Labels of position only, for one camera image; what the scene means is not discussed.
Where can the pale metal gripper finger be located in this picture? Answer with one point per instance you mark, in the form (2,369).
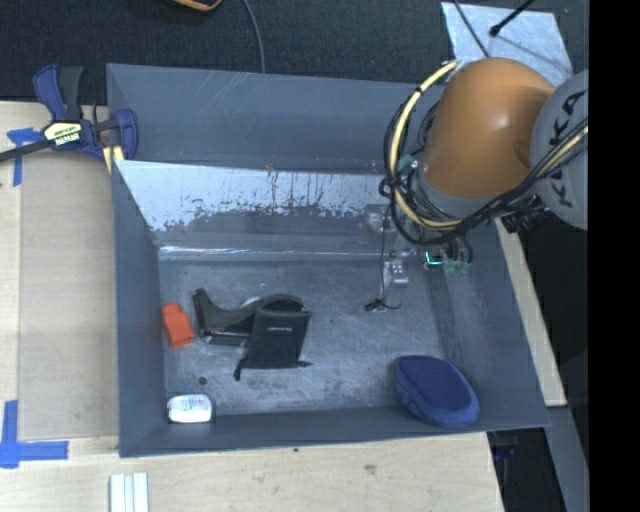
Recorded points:
(373,219)
(396,274)

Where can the grey metal bin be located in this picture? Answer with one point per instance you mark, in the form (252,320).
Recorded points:
(320,350)

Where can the blue fabric pouch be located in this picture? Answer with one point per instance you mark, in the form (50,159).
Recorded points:
(434,391)

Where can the black fabric pouch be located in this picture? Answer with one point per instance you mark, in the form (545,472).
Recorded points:
(276,337)

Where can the black curved plastic holder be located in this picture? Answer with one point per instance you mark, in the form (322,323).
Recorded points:
(220,312)

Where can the orange toy block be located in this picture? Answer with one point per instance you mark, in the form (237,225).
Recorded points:
(177,326)

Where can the small white container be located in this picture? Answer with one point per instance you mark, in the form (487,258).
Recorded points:
(190,408)

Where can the pale wood board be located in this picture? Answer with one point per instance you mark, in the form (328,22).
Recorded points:
(65,300)

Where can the black cylinder on white bracket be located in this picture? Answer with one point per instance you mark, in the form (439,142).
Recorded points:
(522,220)

